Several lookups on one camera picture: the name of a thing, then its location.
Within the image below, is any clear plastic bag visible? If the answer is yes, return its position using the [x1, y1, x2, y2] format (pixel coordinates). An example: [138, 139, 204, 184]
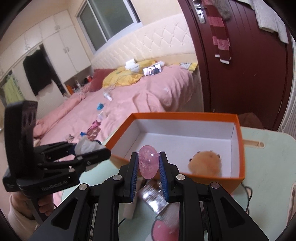
[74, 136, 106, 156]

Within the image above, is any pink translucent toy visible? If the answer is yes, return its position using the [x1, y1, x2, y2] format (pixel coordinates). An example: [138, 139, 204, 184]
[138, 145, 159, 179]

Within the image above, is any brown packaged box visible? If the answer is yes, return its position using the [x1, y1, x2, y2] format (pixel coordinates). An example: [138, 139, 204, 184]
[137, 180, 168, 215]

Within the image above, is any white cream tube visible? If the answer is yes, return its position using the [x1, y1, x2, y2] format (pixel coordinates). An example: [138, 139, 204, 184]
[122, 177, 143, 219]

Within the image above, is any orange plush hamster toy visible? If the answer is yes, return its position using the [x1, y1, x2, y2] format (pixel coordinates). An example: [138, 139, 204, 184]
[188, 151, 222, 177]

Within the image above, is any left forearm white sleeve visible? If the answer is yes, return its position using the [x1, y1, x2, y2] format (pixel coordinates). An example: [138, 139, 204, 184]
[8, 203, 40, 240]

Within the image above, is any person's left hand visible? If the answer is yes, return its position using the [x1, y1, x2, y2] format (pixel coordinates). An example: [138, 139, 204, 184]
[10, 192, 55, 220]

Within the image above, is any orange cardboard box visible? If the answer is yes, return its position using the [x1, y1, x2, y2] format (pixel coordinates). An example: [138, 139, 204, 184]
[105, 112, 245, 193]

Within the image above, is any pink bed quilt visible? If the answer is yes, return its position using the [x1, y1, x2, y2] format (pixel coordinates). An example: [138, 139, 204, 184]
[34, 63, 203, 145]

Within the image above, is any green hanging cloth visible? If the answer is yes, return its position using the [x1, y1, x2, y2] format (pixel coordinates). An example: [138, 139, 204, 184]
[2, 75, 24, 104]

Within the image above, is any black hanging sweater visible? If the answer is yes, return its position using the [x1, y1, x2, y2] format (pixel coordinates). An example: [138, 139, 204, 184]
[23, 49, 67, 96]

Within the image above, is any dark red pillow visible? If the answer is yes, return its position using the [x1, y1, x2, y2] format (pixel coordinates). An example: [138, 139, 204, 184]
[89, 69, 115, 92]

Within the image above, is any brown bag on floor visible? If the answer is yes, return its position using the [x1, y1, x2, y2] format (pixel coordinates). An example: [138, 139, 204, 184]
[238, 113, 264, 130]

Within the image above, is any yellow blanket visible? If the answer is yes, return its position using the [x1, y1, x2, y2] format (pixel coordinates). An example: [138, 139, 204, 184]
[102, 59, 156, 88]

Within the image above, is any white wardrobe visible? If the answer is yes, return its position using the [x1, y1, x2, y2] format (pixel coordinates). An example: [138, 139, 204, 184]
[1, 10, 92, 118]

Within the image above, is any white louvered closet door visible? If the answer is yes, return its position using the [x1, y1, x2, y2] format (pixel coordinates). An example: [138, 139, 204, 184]
[278, 90, 295, 138]

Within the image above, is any dark red wooden door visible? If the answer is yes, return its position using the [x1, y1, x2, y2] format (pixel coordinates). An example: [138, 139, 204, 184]
[179, 1, 294, 131]

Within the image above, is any red striped scarf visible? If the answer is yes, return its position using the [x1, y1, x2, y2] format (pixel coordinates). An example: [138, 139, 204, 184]
[202, 1, 232, 64]

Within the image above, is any window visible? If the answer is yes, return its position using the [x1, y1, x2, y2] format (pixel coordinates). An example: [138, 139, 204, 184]
[77, 0, 143, 54]

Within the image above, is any white knitted cloth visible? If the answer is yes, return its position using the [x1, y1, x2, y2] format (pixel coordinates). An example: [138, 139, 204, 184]
[238, 0, 289, 44]

